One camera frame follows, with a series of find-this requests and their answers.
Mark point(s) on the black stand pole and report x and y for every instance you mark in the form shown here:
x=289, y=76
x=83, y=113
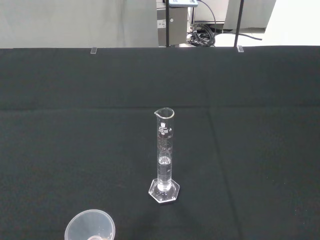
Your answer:
x=169, y=22
x=238, y=22

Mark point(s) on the pale grey backdrop panel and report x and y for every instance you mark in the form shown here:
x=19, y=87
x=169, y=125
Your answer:
x=75, y=22

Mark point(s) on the clear plastic funnel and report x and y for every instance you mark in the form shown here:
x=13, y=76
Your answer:
x=86, y=225

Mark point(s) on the black bench cloth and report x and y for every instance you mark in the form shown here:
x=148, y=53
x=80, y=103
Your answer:
x=75, y=140

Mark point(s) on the grey metal cabinet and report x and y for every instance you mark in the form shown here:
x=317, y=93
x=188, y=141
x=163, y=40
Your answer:
x=178, y=27

